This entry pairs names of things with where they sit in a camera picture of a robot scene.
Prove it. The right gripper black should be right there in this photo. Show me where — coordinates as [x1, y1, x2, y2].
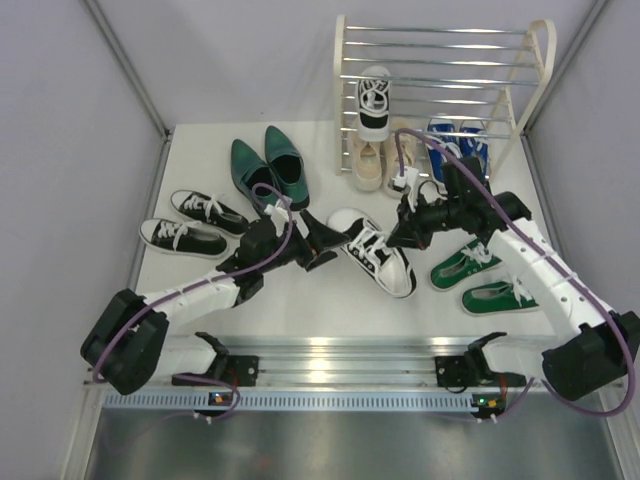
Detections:
[387, 190, 464, 252]

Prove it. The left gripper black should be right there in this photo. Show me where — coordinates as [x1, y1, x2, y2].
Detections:
[258, 210, 350, 275]

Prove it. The black white sneaker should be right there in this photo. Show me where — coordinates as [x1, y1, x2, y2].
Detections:
[327, 207, 417, 299]
[355, 65, 391, 142]

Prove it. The beige lace sneaker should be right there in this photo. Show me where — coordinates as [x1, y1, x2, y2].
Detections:
[347, 132, 383, 192]
[382, 119, 419, 199]

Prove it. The blue sneaker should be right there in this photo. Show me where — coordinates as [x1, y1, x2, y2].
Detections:
[424, 119, 464, 184]
[459, 120, 489, 178]

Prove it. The dark green leather shoe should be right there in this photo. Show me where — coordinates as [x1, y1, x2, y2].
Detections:
[264, 125, 310, 211]
[230, 139, 284, 216]

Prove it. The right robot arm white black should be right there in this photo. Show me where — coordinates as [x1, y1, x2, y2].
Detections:
[387, 157, 639, 401]

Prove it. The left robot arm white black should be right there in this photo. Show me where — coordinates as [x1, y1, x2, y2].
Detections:
[80, 208, 350, 395]

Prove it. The cream metal shoe shelf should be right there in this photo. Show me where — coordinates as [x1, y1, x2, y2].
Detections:
[333, 15, 558, 175]

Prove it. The green sneaker upper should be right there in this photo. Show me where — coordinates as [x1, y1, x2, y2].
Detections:
[430, 239, 502, 291]

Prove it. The green sneaker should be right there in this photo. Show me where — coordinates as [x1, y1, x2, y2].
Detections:
[430, 239, 502, 291]
[461, 281, 539, 315]

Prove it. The black low sneaker upper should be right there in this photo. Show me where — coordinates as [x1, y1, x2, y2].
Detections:
[170, 190, 249, 237]

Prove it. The black low sneaker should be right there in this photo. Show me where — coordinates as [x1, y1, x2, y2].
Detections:
[170, 190, 249, 237]
[139, 218, 229, 259]

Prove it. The green sneaker lower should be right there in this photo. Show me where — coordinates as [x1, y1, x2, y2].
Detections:
[461, 281, 539, 315]

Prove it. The black low sneaker lower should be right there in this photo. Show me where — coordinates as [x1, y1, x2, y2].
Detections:
[139, 218, 229, 259]

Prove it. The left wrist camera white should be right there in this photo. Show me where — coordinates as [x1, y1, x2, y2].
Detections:
[264, 201, 292, 222]

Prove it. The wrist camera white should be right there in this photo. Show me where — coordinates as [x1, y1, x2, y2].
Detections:
[389, 167, 420, 211]
[264, 201, 292, 222]

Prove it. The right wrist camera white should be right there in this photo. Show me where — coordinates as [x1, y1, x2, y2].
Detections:
[389, 167, 420, 211]

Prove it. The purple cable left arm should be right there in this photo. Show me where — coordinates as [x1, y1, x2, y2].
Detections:
[92, 183, 296, 421]

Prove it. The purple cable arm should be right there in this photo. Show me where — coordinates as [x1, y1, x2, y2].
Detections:
[394, 128, 639, 419]
[92, 183, 296, 421]

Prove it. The aluminium rail base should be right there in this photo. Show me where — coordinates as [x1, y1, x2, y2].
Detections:
[136, 336, 526, 393]

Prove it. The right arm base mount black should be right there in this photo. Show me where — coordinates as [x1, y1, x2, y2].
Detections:
[434, 355, 500, 393]

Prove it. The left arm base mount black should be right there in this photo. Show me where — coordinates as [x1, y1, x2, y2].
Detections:
[171, 354, 260, 387]

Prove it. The perforated cable duct grey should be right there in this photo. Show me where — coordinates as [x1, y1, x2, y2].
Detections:
[103, 390, 504, 413]

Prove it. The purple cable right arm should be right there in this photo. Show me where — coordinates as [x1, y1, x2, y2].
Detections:
[394, 128, 639, 419]

